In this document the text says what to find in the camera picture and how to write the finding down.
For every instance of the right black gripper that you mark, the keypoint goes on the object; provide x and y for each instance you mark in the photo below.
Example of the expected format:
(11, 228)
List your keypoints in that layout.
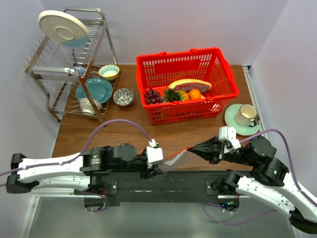
(211, 155)

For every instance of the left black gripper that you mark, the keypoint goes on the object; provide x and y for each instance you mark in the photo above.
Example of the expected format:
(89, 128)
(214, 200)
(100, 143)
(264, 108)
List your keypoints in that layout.
(155, 170)

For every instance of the clear zip top bag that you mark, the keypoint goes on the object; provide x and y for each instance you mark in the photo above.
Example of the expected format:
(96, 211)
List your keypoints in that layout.
(176, 160)

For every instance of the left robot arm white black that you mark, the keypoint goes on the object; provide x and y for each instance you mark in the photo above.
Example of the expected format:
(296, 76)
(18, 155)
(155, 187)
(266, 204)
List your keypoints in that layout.
(84, 171)

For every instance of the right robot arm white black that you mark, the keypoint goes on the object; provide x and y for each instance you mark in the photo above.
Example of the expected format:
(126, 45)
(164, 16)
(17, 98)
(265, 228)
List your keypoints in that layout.
(270, 180)

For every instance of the mint green saucer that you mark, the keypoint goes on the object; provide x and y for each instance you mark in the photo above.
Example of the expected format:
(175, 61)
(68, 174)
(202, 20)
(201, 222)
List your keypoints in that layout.
(230, 121)

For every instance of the cream enamel mug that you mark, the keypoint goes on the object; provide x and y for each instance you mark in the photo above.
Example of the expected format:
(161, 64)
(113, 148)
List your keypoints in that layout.
(247, 115)

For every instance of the orange fruit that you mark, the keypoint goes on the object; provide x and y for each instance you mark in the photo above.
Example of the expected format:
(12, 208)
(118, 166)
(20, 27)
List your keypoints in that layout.
(195, 94)

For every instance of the small toy pineapple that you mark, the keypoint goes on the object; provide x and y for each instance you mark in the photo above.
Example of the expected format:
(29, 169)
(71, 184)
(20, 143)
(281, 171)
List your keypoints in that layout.
(175, 96)

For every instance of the purple grape bunch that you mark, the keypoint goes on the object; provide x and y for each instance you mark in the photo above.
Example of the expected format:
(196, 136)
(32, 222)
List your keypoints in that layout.
(152, 97)

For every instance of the black white patterned bowl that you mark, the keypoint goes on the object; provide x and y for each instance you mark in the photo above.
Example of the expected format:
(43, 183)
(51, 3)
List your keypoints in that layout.
(123, 97)

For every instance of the red plastic shopping basket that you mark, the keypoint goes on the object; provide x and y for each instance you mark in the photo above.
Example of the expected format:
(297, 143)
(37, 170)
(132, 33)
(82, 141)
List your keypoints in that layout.
(159, 70)

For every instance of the patterned bowl in rack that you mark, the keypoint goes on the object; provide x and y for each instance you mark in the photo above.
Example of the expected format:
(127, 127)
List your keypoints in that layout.
(87, 108)

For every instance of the teal scalloped plate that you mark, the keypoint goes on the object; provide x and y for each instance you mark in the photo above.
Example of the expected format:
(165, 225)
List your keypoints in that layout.
(99, 89)

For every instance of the yellow rimmed teal bowl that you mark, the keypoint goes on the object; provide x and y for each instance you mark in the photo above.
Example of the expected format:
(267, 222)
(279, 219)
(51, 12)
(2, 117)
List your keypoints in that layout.
(109, 72)

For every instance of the metal dish rack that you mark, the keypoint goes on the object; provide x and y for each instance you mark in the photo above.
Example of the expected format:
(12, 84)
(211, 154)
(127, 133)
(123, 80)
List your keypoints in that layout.
(51, 67)

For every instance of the blue patterned dish in rack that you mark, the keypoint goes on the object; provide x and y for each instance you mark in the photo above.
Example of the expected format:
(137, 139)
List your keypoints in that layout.
(80, 69)

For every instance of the large white blue plate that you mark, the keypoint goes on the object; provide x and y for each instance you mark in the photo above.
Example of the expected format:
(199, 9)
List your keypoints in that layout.
(64, 29)

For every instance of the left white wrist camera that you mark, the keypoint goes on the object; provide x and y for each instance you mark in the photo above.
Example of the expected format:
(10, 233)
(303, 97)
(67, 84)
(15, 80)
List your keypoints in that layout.
(154, 153)

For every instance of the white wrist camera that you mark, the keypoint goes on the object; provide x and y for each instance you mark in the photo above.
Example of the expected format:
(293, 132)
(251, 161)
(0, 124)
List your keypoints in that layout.
(154, 153)
(227, 136)

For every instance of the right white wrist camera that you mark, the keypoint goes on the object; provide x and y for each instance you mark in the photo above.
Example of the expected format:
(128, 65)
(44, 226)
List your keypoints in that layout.
(227, 136)

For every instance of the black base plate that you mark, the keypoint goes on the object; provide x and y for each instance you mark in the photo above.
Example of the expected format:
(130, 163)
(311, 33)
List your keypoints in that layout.
(170, 187)

